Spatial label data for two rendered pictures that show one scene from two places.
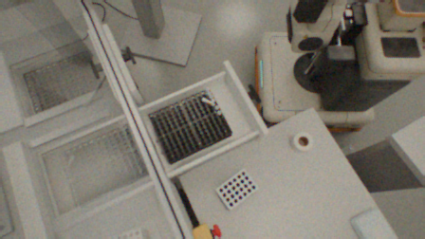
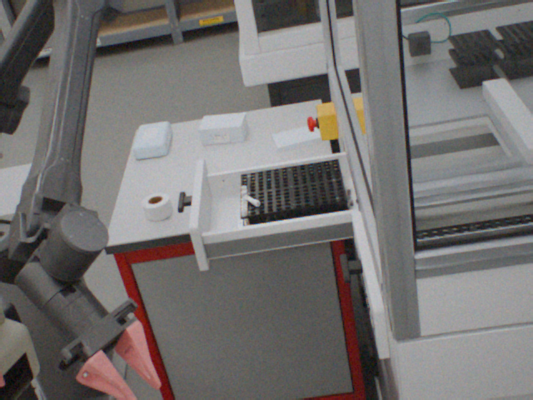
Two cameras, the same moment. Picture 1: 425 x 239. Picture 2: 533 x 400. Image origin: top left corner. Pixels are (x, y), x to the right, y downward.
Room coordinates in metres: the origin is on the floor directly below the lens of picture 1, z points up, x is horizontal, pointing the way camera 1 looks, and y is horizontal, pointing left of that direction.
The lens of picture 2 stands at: (1.40, 0.83, 1.71)
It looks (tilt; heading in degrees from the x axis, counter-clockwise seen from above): 32 degrees down; 216
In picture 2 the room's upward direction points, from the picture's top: 11 degrees counter-clockwise
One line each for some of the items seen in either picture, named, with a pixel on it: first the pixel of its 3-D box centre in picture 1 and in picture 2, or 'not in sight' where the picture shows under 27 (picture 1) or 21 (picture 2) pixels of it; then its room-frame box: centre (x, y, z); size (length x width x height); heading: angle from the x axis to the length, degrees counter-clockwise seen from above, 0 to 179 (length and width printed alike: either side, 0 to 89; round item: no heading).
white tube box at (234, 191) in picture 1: (236, 189); not in sight; (0.08, -0.09, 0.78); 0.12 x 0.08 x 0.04; 131
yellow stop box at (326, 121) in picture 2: (205, 237); (326, 122); (-0.07, 0.00, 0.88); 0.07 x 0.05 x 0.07; 31
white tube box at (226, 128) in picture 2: not in sight; (223, 128); (-0.13, -0.37, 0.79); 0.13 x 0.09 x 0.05; 112
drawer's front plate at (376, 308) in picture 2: (122, 64); (369, 279); (0.47, 0.35, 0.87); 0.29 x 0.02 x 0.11; 31
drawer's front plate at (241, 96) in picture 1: (243, 101); (202, 211); (0.37, -0.09, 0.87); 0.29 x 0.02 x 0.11; 31
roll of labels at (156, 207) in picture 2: (302, 142); (157, 207); (0.26, -0.32, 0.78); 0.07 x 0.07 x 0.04
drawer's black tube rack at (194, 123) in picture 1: (191, 126); (293, 199); (0.26, 0.08, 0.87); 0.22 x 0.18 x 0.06; 121
